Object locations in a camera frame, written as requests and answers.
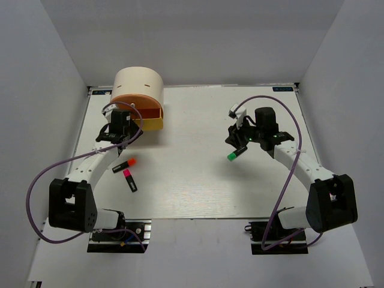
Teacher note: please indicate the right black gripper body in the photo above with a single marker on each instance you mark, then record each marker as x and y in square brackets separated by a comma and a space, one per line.
[252, 133]

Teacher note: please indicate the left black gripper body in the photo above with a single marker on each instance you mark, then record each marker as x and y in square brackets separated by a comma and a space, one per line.
[132, 129]

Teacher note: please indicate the green highlighter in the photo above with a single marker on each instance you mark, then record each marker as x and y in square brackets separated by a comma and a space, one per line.
[235, 154]

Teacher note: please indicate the pink top drawer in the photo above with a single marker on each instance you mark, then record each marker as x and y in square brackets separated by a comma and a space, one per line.
[140, 101]

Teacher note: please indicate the yellow drawer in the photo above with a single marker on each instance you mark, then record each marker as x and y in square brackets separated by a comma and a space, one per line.
[152, 119]

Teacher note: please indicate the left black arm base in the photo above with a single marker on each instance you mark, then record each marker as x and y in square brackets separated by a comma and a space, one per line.
[122, 242]

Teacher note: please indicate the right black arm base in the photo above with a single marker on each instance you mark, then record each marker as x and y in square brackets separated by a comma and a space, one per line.
[292, 246]

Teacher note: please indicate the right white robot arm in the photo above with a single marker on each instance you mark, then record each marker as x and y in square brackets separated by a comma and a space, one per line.
[331, 199]

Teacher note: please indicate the orange highlighter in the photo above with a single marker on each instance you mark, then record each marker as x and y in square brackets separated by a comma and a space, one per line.
[130, 162]

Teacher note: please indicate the pink highlighter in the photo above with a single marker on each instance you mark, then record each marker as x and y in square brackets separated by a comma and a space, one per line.
[129, 179]

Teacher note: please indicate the cream round drawer cabinet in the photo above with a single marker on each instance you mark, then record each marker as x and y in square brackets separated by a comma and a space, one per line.
[139, 80]

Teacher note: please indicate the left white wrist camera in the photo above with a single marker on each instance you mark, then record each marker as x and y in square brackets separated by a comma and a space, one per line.
[108, 109]

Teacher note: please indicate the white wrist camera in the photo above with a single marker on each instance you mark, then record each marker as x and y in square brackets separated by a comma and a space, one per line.
[238, 113]
[108, 109]

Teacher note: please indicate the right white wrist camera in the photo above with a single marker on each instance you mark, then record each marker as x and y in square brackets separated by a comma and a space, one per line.
[238, 113]

